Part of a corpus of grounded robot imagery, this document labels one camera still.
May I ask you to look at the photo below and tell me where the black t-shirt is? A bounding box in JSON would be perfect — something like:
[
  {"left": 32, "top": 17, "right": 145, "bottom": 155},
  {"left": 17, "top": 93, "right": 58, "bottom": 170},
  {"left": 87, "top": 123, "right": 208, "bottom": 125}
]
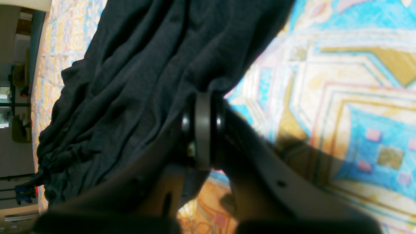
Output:
[{"left": 35, "top": 0, "right": 294, "bottom": 208}]

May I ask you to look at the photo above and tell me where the patterned tablecloth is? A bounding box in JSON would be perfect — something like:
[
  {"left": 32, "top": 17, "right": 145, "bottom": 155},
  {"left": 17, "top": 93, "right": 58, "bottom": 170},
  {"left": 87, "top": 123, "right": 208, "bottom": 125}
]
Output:
[{"left": 35, "top": 0, "right": 415, "bottom": 234}]

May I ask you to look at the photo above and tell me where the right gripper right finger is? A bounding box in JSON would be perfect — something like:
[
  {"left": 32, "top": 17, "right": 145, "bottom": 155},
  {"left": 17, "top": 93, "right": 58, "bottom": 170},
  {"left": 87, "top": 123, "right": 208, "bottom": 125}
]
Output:
[{"left": 211, "top": 99, "right": 382, "bottom": 234}]

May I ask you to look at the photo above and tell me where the blue clamp lower left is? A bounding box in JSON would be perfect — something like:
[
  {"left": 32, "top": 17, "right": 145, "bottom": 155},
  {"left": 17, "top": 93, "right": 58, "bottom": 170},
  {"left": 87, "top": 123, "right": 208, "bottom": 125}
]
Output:
[{"left": 0, "top": 173, "right": 38, "bottom": 205}]

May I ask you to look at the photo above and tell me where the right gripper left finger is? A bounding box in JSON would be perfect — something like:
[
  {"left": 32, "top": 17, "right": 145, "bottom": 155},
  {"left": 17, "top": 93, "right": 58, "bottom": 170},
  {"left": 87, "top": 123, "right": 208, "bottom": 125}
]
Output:
[{"left": 36, "top": 94, "right": 212, "bottom": 234}]

